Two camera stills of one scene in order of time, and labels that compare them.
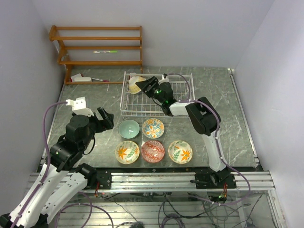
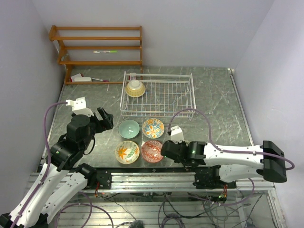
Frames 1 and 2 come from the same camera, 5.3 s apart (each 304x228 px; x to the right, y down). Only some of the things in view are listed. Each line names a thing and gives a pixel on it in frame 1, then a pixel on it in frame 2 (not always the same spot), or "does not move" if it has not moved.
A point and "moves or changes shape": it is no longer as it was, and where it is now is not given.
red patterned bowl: [153, 151] does not move
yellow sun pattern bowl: [133, 88] moves or changes shape
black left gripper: [102, 125] does not move
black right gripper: [145, 86] to [183, 143]
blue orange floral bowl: [153, 128] does not move
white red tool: [72, 78] does not move
